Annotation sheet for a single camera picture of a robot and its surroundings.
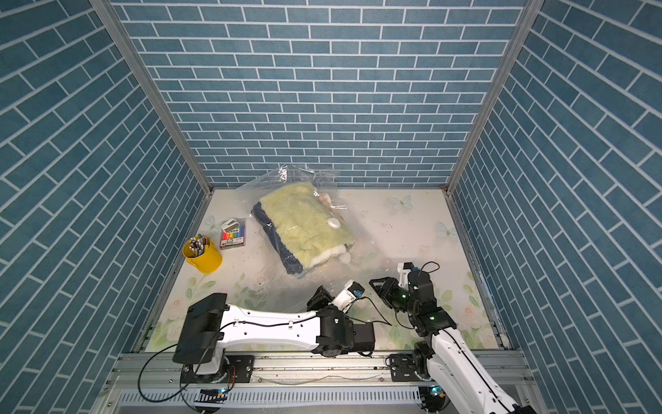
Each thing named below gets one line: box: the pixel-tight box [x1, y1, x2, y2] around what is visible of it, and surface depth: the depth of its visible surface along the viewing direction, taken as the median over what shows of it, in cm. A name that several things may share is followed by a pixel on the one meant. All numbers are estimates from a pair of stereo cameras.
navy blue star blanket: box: [250, 200, 304, 276], surface depth 90 cm
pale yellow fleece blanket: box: [260, 182, 355, 269], surface depth 93 cm
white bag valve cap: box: [326, 217, 342, 230], surface depth 94 cm
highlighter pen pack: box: [219, 217, 247, 251], surface depth 104 cm
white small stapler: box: [221, 218, 240, 234], surface depth 105 cm
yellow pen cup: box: [182, 238, 223, 274], surface depth 89 cm
